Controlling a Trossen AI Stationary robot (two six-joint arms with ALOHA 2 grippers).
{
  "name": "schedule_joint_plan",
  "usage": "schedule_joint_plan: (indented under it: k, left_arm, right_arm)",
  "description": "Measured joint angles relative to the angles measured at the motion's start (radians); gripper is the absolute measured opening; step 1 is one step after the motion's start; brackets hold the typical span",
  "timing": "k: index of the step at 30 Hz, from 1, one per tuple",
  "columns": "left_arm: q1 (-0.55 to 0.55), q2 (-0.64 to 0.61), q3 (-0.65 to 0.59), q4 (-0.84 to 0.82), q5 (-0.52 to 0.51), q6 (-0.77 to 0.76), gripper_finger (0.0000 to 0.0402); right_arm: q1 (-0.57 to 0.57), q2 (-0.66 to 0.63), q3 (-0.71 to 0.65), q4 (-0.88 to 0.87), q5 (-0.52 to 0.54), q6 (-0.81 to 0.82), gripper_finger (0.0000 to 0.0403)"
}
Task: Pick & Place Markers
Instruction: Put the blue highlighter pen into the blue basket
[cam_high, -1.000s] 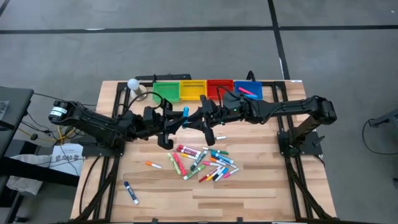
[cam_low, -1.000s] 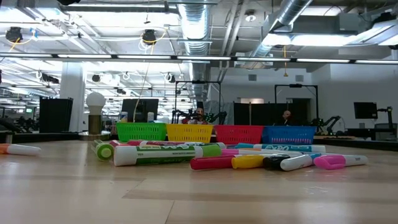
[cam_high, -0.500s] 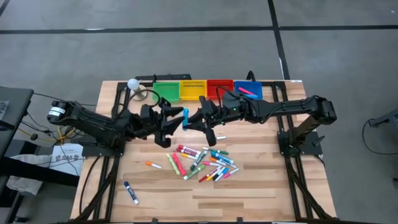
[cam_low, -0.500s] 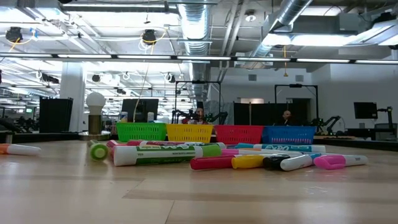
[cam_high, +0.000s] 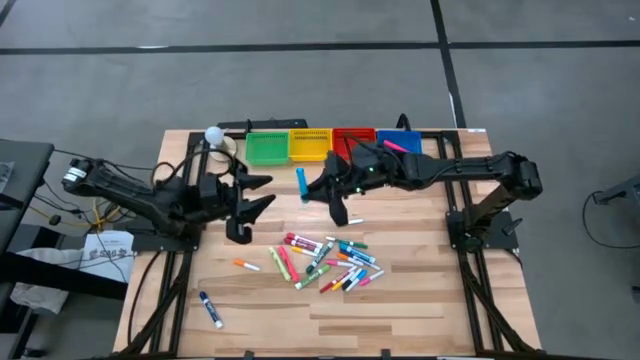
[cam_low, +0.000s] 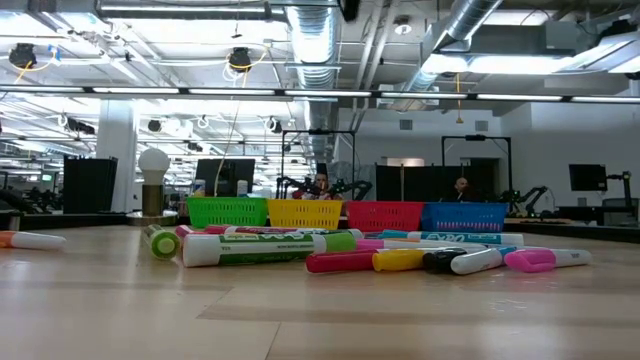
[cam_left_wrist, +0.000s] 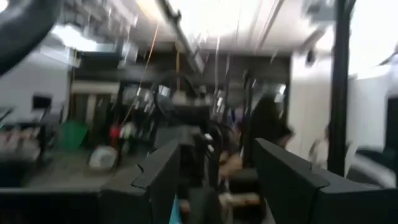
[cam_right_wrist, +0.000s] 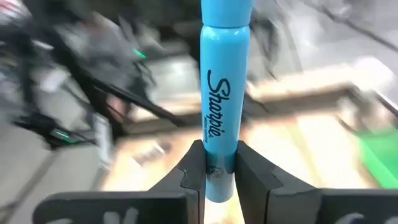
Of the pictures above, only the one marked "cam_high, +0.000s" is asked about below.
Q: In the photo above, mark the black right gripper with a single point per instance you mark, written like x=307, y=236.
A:
x=350, y=182

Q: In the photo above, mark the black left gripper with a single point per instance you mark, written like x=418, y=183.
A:
x=235, y=200

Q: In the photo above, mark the cyan highlighter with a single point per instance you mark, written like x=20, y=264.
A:
x=302, y=182

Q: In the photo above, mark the purple cap small marker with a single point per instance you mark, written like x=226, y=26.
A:
x=356, y=221
x=370, y=265

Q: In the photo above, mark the dark red Expo marker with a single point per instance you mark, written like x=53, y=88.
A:
x=301, y=245

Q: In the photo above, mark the green cap small marker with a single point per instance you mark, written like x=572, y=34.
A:
x=350, y=243

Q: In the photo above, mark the dark green Expo marker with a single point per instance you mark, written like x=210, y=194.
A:
x=320, y=257

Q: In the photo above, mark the orange cap small marker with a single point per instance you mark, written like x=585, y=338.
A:
x=345, y=257
x=245, y=264

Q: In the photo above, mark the light green highlighter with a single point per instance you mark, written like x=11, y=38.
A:
x=279, y=263

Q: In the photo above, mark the teal Expo marker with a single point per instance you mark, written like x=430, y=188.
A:
x=357, y=253

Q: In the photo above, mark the pink red highlighter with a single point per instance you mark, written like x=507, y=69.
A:
x=289, y=265

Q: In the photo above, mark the light green Expo marker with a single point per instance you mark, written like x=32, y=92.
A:
x=312, y=277

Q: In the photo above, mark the red cap small marker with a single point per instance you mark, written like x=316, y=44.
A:
x=332, y=285

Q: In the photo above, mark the dark blue Expo marker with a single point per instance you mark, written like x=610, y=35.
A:
x=211, y=310

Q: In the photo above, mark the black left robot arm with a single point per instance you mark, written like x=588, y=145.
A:
x=135, y=200

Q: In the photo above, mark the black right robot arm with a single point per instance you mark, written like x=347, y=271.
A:
x=465, y=167

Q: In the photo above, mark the yellow plastic basket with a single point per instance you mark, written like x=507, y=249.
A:
x=310, y=146

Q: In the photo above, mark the green plastic basket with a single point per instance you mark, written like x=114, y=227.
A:
x=267, y=149

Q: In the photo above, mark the red plastic basket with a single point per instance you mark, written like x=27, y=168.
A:
x=341, y=142

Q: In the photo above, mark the white bulb brass lamp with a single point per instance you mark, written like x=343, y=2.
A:
x=215, y=135

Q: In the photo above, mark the black power strip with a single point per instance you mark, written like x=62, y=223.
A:
x=270, y=124

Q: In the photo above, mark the blue plastic basket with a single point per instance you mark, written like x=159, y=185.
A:
x=412, y=140

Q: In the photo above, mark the black table clamp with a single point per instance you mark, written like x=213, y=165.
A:
x=248, y=355
x=385, y=355

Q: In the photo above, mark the white printed paper bag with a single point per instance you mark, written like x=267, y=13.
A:
x=107, y=260

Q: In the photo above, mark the white tape strip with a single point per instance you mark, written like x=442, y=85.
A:
x=475, y=130

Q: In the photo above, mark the black desk crossbar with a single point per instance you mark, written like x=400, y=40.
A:
x=60, y=277

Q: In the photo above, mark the dark grey desk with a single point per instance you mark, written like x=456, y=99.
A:
x=25, y=165

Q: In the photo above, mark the white plastic bag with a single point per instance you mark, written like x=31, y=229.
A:
x=40, y=297

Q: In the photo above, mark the grey chair base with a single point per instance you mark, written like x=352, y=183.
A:
x=622, y=192

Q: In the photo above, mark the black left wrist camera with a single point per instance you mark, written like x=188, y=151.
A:
x=210, y=192

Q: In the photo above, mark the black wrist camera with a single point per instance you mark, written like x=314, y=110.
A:
x=210, y=192
x=367, y=157

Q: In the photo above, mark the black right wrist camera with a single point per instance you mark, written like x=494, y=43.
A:
x=367, y=157

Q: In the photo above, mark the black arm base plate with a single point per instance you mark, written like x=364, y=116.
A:
x=145, y=242
x=502, y=235

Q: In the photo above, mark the black aluminium table frame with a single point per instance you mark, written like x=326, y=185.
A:
x=471, y=300
x=182, y=295

